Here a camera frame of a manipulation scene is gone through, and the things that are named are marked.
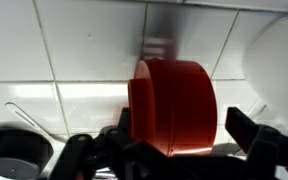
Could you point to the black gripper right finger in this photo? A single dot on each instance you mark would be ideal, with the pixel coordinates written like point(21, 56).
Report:
point(270, 153)

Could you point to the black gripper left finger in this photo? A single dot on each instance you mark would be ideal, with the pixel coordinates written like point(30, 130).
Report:
point(110, 156)

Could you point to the red jar lid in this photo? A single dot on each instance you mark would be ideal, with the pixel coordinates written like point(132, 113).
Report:
point(180, 110)

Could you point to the white plastic jar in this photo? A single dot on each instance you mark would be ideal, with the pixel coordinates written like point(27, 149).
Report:
point(280, 73)

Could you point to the small black measuring cup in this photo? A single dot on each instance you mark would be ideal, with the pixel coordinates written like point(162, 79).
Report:
point(17, 156)

